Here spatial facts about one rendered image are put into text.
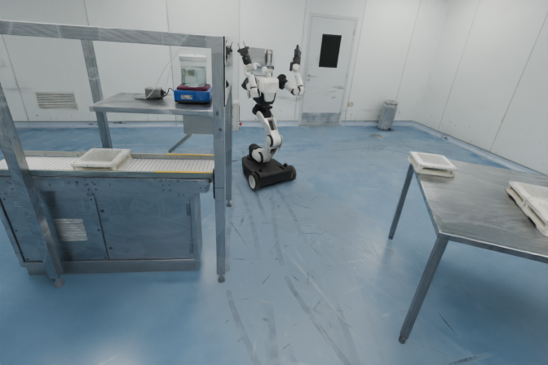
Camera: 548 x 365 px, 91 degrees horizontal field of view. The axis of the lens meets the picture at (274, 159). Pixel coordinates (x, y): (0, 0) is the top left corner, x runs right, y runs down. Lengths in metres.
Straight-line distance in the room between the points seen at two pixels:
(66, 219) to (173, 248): 0.70
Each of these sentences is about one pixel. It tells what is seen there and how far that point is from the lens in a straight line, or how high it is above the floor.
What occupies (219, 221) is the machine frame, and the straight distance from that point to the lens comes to 1.82.
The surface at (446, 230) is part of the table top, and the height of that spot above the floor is 0.85.
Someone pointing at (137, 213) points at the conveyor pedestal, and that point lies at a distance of 2.04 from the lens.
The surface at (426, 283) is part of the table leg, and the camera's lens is 1.79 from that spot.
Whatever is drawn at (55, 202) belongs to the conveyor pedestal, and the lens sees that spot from 2.20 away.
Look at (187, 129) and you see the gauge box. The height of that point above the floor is 1.07.
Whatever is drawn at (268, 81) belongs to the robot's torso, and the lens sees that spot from 3.12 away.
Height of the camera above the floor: 1.64
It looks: 24 degrees down
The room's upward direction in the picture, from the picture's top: 4 degrees clockwise
